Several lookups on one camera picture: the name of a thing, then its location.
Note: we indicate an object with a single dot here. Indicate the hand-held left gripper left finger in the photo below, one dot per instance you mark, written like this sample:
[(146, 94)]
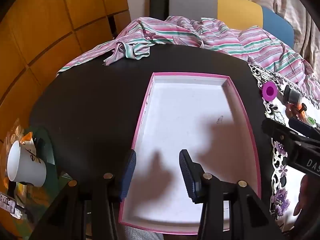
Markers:
[(128, 175)]

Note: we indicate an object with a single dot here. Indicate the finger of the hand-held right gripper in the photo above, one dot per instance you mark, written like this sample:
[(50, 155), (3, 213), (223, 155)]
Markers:
[(303, 127), (277, 130)]

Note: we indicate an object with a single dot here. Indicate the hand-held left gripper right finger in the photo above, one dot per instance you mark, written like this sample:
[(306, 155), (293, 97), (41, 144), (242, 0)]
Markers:
[(187, 175)]

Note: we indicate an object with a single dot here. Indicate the small green plastic piece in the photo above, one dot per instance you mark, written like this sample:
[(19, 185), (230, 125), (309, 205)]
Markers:
[(311, 120)]

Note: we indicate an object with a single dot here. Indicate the small orange toy part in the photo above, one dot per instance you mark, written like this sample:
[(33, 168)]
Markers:
[(301, 108)]

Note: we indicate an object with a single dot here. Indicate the black grey cylinder toy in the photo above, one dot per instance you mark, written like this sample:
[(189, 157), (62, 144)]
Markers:
[(291, 96)]

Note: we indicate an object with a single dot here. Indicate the white tray with pink rim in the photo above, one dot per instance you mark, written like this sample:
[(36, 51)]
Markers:
[(187, 117)]

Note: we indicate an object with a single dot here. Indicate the person's right hand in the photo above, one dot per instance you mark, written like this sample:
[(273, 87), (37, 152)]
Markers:
[(303, 195)]

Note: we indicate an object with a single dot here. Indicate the white embroidered floral tablecloth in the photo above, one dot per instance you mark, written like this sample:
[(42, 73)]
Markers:
[(281, 200)]

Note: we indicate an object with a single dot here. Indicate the glass side table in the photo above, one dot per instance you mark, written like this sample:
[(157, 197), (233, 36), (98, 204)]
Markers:
[(50, 150)]

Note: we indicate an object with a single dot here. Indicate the white paper cup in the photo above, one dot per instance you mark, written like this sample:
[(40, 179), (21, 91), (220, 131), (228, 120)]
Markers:
[(25, 165)]

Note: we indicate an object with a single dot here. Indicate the orange snack packet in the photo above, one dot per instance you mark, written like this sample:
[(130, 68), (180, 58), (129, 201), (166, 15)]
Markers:
[(26, 137)]

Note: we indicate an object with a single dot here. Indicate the pink green striped cloth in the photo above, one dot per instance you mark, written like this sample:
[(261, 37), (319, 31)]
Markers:
[(212, 37)]

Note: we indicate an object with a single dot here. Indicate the beige patterned curtain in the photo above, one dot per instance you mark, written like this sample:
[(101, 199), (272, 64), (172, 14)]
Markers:
[(295, 12)]

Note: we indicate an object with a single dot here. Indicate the grey yellow blue chair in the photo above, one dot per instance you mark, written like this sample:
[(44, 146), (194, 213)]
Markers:
[(192, 2)]

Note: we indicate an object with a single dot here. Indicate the wooden panelled cabinet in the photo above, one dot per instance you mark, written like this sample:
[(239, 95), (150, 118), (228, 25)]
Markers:
[(50, 17)]

